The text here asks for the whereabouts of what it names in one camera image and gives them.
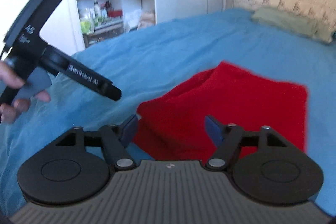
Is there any blue bed sheet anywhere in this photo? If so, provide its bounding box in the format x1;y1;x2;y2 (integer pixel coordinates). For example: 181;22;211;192
1;9;335;216

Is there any person's left hand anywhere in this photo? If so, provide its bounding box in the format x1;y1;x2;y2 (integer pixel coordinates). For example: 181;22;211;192
1;61;51;123

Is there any white shelf desk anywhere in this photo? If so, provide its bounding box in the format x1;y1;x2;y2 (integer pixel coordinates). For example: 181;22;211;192
65;0;176;55

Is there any red box on shelf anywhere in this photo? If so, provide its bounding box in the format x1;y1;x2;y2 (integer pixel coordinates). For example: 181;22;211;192
108;10;122;18

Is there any green pillow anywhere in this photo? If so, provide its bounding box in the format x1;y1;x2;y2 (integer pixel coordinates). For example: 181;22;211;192
252;7;335;44

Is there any white bottle on shelf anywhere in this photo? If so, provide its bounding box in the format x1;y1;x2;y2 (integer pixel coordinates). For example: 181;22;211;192
94;0;102;18

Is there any red knitted garment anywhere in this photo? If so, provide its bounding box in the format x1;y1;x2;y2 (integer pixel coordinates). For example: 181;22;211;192
134;62;307;161

